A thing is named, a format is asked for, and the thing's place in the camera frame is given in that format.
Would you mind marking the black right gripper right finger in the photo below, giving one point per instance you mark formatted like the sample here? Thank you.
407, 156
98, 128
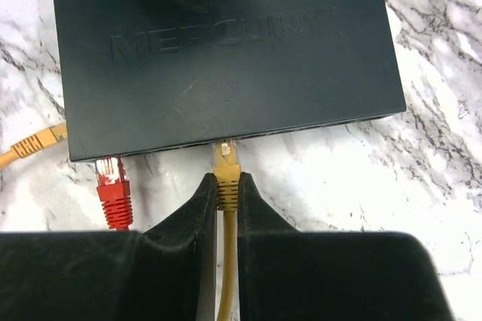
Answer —
287, 274

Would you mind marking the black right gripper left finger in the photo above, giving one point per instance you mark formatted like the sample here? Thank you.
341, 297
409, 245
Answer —
165, 273

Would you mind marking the black network switch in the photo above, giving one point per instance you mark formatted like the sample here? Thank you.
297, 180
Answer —
149, 75

